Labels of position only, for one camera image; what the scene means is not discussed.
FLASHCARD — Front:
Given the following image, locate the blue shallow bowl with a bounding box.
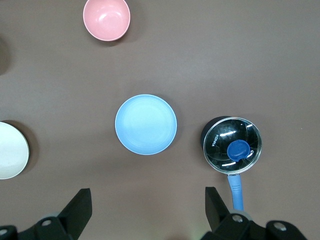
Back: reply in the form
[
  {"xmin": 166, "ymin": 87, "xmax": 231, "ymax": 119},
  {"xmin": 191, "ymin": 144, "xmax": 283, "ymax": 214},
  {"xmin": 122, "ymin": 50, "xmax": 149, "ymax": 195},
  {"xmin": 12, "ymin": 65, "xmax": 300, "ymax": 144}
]
[{"xmin": 114, "ymin": 94, "xmax": 178, "ymax": 156}]

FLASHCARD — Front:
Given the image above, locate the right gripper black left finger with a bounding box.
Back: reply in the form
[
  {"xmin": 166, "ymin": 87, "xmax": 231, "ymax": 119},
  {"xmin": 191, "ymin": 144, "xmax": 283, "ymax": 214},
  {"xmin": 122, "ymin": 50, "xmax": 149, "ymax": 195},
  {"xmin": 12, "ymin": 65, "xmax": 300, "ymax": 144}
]
[{"xmin": 34, "ymin": 188, "xmax": 93, "ymax": 240}]

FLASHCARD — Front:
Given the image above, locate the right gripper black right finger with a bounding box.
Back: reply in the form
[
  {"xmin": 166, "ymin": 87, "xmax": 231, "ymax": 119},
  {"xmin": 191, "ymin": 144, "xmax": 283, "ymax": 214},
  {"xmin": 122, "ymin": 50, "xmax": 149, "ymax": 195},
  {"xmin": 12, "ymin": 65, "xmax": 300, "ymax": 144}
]
[{"xmin": 201, "ymin": 186, "xmax": 254, "ymax": 240}]

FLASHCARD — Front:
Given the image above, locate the pink deep bowl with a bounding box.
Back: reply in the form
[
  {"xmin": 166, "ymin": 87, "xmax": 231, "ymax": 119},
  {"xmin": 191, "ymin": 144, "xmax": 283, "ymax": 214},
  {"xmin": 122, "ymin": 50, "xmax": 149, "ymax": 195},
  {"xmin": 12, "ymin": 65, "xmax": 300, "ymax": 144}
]
[{"xmin": 82, "ymin": 0, "xmax": 131, "ymax": 42}]

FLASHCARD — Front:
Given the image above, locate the glass lid with blue knob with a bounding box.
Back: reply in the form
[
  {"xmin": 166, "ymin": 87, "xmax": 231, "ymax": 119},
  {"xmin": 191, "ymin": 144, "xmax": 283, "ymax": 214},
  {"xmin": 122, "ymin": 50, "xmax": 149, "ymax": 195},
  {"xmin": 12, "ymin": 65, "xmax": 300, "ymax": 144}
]
[{"xmin": 202, "ymin": 117, "xmax": 263, "ymax": 175}]

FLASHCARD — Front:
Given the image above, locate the black pot with blue handle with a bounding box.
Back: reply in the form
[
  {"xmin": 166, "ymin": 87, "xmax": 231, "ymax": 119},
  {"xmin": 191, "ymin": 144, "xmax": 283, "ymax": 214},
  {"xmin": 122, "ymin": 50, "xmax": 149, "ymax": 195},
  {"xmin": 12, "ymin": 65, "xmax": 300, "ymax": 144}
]
[{"xmin": 199, "ymin": 116, "xmax": 263, "ymax": 211}]

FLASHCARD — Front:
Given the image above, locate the beige shallow bowl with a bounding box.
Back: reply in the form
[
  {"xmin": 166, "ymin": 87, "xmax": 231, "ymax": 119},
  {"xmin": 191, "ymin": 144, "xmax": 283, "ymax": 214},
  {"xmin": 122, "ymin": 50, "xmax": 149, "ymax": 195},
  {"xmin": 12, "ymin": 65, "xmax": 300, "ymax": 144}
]
[{"xmin": 0, "ymin": 121, "xmax": 30, "ymax": 180}]

